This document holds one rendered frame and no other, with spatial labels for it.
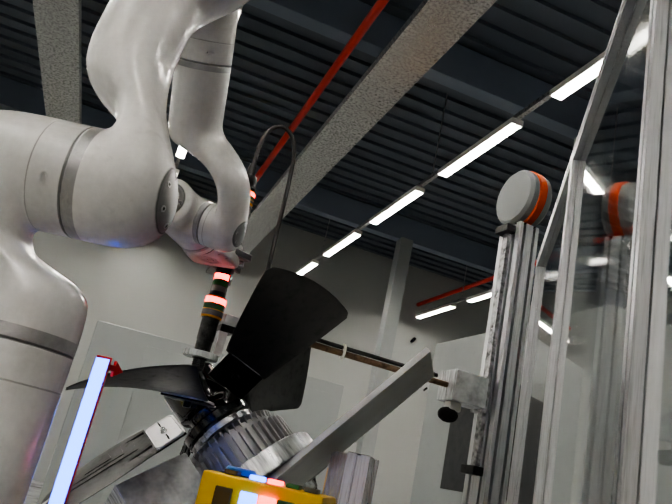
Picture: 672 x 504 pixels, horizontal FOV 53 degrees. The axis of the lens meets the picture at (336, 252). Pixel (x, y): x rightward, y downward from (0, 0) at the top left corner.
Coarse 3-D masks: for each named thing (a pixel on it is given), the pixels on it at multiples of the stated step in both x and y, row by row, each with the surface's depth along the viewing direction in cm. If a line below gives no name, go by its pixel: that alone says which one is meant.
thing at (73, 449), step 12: (96, 360) 99; (108, 360) 99; (96, 372) 99; (96, 384) 98; (84, 396) 98; (96, 396) 97; (84, 408) 97; (84, 420) 96; (72, 432) 96; (84, 432) 96; (72, 444) 95; (72, 456) 95; (60, 468) 94; (72, 468) 94; (60, 480) 94; (60, 492) 93
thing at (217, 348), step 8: (224, 320) 136; (232, 320) 137; (224, 328) 135; (232, 328) 136; (216, 336) 136; (224, 336) 136; (216, 344) 134; (224, 344) 135; (184, 352) 132; (192, 352) 131; (200, 352) 131; (208, 352) 132; (216, 352) 134; (208, 360) 134; (216, 360) 133
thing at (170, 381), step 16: (144, 368) 108; (160, 368) 108; (176, 368) 109; (192, 368) 109; (80, 384) 111; (112, 384) 117; (128, 384) 118; (144, 384) 119; (160, 384) 119; (176, 384) 118; (192, 384) 116; (208, 400) 128
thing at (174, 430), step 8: (168, 416) 141; (160, 424) 139; (168, 424) 138; (176, 424) 137; (152, 432) 138; (168, 432) 136; (176, 432) 135; (152, 440) 135; (160, 440) 134; (168, 440) 133; (160, 448) 132
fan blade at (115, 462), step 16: (144, 432) 138; (112, 448) 138; (128, 448) 134; (144, 448) 132; (96, 464) 133; (112, 464) 131; (128, 464) 129; (80, 480) 130; (96, 480) 127; (112, 480) 126; (48, 496) 131; (80, 496) 124
